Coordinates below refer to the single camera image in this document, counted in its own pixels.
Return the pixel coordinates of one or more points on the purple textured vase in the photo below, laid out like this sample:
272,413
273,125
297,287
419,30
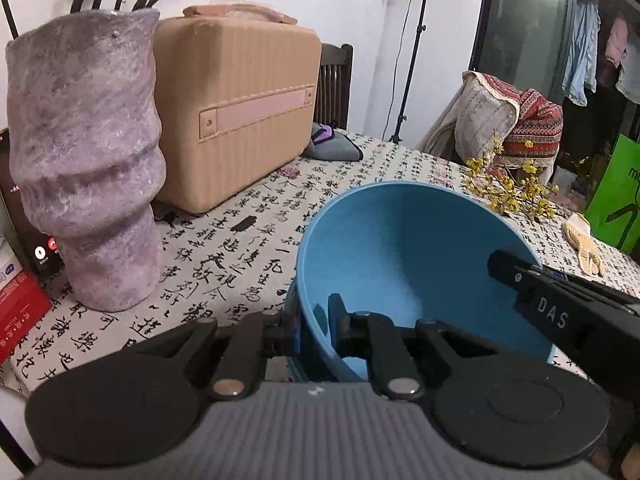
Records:
85,160

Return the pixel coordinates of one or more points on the hanging white garment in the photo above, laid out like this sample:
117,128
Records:
631,75

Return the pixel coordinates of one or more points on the yellow dotted work glove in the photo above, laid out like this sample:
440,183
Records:
582,240

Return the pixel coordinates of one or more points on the grey quilted cushion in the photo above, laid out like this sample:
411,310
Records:
480,115

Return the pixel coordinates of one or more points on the black smartphone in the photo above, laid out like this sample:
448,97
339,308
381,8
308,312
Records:
30,230

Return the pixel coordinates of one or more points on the calligraphy print tablecloth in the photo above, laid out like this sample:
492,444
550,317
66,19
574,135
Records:
240,250

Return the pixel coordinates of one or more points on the grey purple cloth pouch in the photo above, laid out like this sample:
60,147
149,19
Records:
335,147

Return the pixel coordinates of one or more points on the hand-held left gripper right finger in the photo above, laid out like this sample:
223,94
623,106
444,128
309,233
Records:
340,335

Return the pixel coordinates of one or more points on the red patterned blanket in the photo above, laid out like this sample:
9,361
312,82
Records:
535,130

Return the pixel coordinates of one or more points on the yellow flower branches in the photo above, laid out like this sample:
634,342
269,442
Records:
520,195

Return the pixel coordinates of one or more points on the hanging blue shirt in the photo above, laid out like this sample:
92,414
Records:
580,55

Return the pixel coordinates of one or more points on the hanging pink garment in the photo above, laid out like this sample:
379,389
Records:
616,42

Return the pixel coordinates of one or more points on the beige hard suitcase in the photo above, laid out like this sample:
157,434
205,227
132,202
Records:
240,110

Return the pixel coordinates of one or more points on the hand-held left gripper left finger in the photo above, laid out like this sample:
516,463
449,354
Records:
295,340

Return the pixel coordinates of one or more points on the dark wooden chair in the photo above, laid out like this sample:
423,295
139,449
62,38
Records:
332,85

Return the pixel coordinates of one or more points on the red box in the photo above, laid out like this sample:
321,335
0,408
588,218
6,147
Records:
22,320

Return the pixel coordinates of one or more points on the black sliding glass door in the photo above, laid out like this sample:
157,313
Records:
525,25

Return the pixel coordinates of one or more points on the green paper bag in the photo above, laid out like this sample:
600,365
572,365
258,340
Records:
615,200

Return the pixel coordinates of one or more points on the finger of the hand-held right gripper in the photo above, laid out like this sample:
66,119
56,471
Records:
507,267
555,276

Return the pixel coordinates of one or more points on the white carton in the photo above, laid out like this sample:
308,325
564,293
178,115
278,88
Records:
7,270

